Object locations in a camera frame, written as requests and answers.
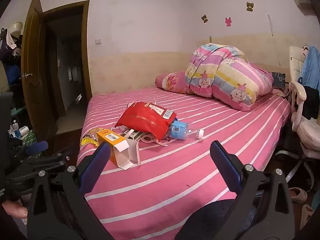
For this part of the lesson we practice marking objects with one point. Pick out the brown door frame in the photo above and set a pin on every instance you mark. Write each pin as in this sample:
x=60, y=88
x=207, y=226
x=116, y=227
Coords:
x=86, y=55

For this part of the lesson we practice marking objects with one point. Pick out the red snack bag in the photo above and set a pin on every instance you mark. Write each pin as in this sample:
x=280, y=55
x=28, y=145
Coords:
x=142, y=122

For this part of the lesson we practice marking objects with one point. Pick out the black garment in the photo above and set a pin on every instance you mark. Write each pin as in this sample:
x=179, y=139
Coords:
x=310, y=100

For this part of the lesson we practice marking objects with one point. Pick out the dark blue cloth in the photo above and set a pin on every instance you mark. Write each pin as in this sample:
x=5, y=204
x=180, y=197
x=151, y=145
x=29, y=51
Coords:
x=278, y=79

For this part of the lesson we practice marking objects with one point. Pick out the orange cardboard box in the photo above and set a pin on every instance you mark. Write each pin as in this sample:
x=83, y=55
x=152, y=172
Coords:
x=110, y=136

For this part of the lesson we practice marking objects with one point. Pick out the large brown bear sticker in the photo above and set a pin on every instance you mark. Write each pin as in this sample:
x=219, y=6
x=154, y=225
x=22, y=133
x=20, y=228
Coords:
x=250, y=6

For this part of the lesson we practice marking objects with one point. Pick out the white light switch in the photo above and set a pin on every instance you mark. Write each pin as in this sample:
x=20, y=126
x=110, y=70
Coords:
x=98, y=41

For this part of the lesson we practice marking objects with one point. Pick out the small white bottle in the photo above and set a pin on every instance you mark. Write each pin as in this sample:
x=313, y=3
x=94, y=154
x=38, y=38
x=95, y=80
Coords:
x=15, y=125

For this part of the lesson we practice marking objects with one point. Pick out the beige slipper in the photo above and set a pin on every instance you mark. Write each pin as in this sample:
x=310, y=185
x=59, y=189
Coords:
x=297, y=195
x=306, y=215

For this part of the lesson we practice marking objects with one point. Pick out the white and green box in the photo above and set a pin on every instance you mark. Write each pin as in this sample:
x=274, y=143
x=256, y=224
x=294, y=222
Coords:
x=133, y=134

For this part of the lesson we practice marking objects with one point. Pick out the clear bottle with blue label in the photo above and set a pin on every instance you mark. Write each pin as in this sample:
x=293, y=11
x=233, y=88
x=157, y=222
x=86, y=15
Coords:
x=178, y=128

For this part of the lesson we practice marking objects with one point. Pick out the person's left hand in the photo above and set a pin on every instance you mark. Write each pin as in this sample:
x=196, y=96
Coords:
x=15, y=208

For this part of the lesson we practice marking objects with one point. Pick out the light blue garment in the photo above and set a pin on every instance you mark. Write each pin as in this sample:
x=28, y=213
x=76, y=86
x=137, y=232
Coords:
x=311, y=65

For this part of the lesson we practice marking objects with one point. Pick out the pink floral pillow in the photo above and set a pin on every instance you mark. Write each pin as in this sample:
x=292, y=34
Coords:
x=172, y=80

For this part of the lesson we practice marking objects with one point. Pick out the pink animal sticker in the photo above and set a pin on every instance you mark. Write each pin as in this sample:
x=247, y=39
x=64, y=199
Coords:
x=228, y=22

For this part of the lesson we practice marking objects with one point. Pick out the pink striped bed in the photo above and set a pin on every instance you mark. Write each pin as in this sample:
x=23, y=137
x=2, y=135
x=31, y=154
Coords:
x=175, y=180

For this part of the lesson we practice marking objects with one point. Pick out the brown wooden door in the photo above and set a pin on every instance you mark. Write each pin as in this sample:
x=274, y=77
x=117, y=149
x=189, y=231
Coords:
x=32, y=55

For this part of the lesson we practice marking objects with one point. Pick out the green grid pattern box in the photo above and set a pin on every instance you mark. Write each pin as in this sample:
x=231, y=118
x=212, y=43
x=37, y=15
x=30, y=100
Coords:
x=30, y=138

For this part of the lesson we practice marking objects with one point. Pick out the hanging dark clothes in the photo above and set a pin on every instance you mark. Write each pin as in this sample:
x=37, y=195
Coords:
x=10, y=55

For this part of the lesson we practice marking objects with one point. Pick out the yellow snack packet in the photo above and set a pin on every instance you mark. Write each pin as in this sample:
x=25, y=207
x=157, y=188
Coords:
x=88, y=137

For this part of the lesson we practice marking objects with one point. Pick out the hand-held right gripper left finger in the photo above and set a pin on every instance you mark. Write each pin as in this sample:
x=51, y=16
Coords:
x=96, y=165

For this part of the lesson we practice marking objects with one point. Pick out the small brown bear sticker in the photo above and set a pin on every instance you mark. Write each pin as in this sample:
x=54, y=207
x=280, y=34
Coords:
x=205, y=18

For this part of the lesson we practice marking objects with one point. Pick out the folded cartoon striped quilt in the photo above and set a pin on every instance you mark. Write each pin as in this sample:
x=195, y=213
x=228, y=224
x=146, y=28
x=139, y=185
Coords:
x=225, y=75

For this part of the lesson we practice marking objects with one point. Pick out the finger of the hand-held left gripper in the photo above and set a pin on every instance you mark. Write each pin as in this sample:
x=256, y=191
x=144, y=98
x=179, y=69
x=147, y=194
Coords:
x=37, y=147
x=50, y=163

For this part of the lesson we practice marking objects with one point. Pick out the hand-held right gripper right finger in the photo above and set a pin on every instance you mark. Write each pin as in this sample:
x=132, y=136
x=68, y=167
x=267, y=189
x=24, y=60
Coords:
x=225, y=165

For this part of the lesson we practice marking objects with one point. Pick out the person's dark trouser leg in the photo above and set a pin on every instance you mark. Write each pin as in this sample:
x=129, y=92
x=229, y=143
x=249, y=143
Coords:
x=212, y=220

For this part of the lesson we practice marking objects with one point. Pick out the white office chair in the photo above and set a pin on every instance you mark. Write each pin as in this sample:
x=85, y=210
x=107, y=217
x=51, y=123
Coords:
x=310, y=130

